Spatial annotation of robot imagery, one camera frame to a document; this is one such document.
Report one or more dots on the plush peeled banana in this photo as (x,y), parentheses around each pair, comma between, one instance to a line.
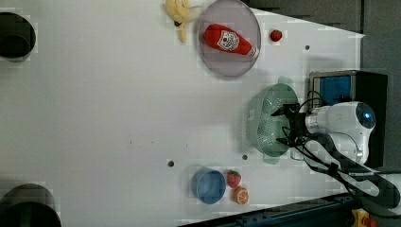
(182,14)

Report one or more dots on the black round post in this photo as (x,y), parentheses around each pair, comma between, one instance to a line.
(29,205)
(17,37)

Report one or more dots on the green plastic strainer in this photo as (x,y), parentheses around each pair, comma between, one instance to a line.
(263,129)

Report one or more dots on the black round post lower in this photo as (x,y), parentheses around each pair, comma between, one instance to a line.
(29,205)

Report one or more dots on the light green mug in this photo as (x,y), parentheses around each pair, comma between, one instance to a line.
(296,155)

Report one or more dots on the yellow emergency stop box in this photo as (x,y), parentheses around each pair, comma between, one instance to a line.
(363,219)

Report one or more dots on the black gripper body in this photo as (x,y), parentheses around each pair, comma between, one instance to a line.
(297,127)

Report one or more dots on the blue metal table frame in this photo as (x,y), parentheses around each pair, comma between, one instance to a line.
(330,211)

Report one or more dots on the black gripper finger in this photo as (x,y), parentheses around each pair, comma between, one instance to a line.
(284,141)
(280,111)

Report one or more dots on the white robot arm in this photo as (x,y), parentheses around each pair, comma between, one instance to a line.
(334,140)

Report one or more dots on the plush strawberry toy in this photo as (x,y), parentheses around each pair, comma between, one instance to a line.
(233,178)

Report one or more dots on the black round post upper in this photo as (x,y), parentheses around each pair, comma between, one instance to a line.
(17,37)

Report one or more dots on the red plush ketchup bottle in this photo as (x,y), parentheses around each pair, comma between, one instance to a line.
(227,40)

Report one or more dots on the black silver toaster oven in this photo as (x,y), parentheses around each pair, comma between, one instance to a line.
(367,87)

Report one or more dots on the small red strawberry toy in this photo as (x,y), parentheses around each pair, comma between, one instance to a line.
(276,35)

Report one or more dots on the blue plastic bowl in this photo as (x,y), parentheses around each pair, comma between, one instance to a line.
(208,185)

